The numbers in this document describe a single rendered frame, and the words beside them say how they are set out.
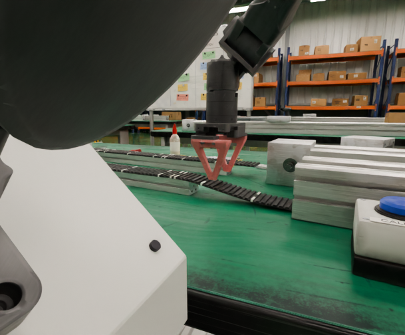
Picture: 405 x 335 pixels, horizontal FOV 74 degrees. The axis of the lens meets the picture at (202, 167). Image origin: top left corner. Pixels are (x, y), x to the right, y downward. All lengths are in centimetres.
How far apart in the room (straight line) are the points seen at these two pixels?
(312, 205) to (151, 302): 30
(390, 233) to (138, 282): 23
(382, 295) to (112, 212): 25
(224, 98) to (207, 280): 30
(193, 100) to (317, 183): 327
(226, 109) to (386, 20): 1115
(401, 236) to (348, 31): 1110
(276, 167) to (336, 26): 1081
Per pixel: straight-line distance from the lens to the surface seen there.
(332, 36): 1132
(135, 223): 20
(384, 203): 33
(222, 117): 48
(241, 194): 50
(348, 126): 211
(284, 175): 62
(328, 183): 43
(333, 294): 30
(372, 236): 31
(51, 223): 18
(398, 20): 1160
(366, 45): 1037
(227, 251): 34
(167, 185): 57
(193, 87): 364
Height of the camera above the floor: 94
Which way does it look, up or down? 12 degrees down
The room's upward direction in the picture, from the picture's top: straight up
